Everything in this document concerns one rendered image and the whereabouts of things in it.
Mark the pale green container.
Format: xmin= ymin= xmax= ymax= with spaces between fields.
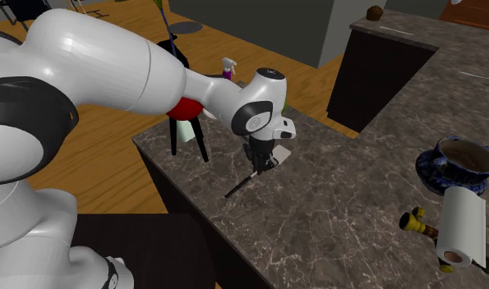
xmin=176 ymin=119 xmax=197 ymax=144

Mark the purple spray bottle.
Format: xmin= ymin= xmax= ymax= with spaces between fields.
xmin=221 ymin=57 xmax=238 ymax=81

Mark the red stool with black legs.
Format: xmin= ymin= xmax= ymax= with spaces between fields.
xmin=165 ymin=95 xmax=210 ymax=163

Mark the black pot with tall plant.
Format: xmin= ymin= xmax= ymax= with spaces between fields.
xmin=152 ymin=0 xmax=191 ymax=70

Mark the dark round rug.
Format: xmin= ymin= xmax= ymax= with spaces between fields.
xmin=169 ymin=21 xmax=205 ymax=35

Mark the dark robot stand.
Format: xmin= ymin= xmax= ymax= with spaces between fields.
xmin=71 ymin=213 xmax=218 ymax=289

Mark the yellow brown paper towel holder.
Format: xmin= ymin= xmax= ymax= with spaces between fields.
xmin=399 ymin=206 xmax=489 ymax=277

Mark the blue patterned ceramic pot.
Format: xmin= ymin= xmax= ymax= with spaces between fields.
xmin=414 ymin=136 xmax=489 ymax=198

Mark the brown round ball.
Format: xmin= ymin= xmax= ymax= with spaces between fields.
xmin=365 ymin=4 xmax=385 ymax=22

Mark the white paper towel roll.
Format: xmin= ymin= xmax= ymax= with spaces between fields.
xmin=435 ymin=185 xmax=488 ymax=269

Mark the orange brown wooden furniture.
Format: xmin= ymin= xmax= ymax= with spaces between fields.
xmin=439 ymin=0 xmax=489 ymax=34

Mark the black chair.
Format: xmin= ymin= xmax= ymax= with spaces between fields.
xmin=0 ymin=0 xmax=53 ymax=32

